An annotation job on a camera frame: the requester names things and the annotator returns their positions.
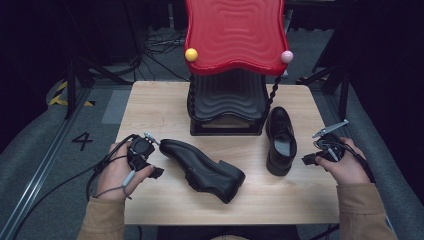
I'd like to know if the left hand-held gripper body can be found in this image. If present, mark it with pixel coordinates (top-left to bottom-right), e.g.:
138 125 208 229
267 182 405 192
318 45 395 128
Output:
125 131 162 172

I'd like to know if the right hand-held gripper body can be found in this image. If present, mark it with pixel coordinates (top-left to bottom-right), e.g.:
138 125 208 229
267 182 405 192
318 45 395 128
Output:
311 119 350 164

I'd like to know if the black leather shoe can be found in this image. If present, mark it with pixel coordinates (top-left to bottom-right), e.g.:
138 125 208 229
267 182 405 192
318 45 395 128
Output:
158 138 247 205
264 105 298 177

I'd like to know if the red and black shoe rack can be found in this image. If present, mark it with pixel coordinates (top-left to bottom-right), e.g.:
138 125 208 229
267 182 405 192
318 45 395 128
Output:
184 0 295 137

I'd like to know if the person's right hand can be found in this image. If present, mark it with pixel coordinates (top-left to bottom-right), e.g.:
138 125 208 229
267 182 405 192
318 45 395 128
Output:
314 137 372 186

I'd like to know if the person's left hand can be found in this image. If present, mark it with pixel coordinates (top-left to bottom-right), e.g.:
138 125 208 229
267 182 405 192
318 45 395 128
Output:
96 139 156 202

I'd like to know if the black metal stand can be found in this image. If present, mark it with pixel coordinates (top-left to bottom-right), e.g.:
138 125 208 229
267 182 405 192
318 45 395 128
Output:
296 63 351 121
64 0 134 120

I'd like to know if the yellow and black floor tape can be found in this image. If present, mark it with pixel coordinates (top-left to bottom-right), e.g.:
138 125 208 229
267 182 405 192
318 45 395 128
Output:
48 80 96 108

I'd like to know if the grey wrist strap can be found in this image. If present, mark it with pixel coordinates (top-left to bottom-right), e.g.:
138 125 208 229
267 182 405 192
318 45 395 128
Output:
93 169 137 201

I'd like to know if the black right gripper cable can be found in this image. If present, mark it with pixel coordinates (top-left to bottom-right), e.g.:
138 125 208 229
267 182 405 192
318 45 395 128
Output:
309 139 377 240

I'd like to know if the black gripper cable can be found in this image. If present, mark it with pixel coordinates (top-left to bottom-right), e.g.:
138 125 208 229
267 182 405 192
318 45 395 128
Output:
309 139 377 240
11 133 139 240

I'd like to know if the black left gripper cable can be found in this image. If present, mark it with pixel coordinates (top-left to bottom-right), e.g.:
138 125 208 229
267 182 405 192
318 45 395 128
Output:
11 133 139 240

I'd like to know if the bundle of floor cables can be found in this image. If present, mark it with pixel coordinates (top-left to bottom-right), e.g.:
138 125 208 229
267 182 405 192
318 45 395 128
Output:
133 28 191 83

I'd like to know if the aluminium floor rail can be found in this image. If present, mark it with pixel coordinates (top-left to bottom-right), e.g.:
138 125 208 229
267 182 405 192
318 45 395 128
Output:
0 86 93 240

